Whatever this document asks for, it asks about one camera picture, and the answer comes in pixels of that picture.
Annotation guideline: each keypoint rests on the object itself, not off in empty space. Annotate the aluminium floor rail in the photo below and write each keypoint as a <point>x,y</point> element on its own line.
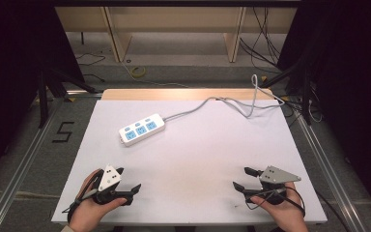
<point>322,161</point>
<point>25,161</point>

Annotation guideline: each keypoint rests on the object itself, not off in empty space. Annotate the person's right hand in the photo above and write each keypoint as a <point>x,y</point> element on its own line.
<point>285,216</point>

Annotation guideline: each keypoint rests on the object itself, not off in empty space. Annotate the wooden table board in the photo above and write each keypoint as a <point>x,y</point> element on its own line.
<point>180,94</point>

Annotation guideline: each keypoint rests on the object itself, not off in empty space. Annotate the white power strip blue sockets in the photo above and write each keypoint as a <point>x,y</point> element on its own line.
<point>141,130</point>

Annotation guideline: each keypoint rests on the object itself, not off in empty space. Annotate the yellow tape roll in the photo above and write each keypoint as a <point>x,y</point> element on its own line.
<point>132,71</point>

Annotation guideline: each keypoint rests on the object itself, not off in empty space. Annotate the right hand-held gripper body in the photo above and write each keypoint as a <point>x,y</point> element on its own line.
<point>277,175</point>

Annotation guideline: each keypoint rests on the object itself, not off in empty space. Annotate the black metal stand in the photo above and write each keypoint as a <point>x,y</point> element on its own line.
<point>42,96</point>
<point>306,96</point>

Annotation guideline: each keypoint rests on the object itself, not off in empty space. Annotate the light wooden shelf unit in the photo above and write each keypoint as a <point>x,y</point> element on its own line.
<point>174,19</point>

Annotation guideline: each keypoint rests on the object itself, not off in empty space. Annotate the person's left hand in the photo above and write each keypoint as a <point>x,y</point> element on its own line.
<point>88,212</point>

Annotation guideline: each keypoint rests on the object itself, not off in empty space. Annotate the dark curtain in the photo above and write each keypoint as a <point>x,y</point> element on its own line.
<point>351,80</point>
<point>9,64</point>

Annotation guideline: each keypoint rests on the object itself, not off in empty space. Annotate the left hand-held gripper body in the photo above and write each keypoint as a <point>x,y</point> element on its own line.
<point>109,179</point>

